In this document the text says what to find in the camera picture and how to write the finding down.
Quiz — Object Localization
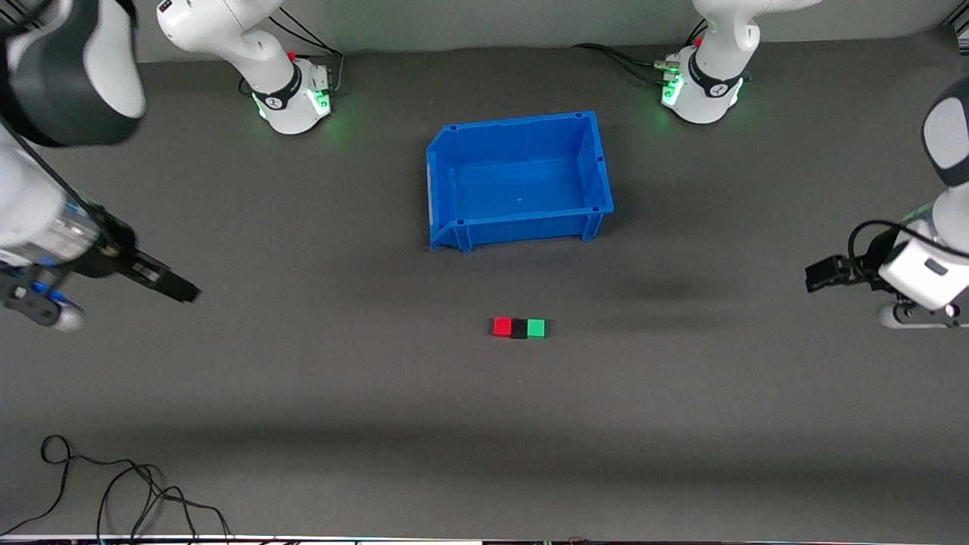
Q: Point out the loose thin black cable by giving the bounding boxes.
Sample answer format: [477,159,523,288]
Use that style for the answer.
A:
[0,434,232,540]

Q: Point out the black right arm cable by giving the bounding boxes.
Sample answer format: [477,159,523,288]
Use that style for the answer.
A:
[0,121,116,252]

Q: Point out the black arm base cables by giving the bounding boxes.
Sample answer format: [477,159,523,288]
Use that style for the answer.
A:
[572,19,709,86]
[238,8,346,96]

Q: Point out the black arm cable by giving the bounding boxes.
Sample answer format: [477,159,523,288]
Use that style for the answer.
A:
[0,121,116,252]
[847,219,969,264]

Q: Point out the black right arm base cables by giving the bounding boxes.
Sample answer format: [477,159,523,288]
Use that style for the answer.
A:
[238,8,346,96]

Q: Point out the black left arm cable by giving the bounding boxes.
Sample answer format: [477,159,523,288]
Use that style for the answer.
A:
[847,219,969,264]

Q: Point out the blue plastic storage bin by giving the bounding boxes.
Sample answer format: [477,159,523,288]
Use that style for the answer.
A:
[425,111,615,254]

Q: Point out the dark grey table mat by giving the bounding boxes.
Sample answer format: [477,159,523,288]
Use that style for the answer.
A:
[0,30,969,542]

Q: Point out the black left arm base cables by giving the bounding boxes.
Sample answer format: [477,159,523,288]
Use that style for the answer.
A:
[572,19,709,86]

